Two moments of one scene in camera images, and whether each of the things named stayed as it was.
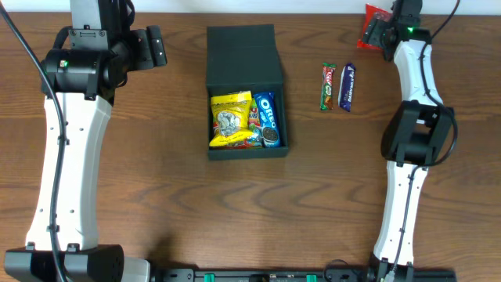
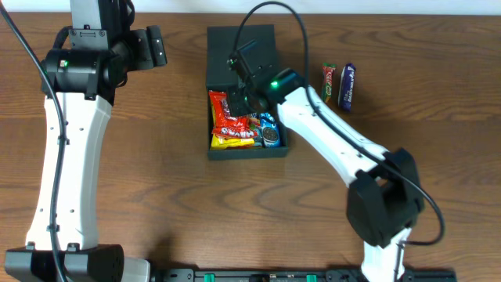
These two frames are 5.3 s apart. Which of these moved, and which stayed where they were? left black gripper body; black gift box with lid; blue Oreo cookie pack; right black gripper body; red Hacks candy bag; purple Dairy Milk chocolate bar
Moved: right black gripper body; red Hacks candy bag
Stayed: black gift box with lid; left black gripper body; blue Oreo cookie pack; purple Dairy Milk chocolate bar
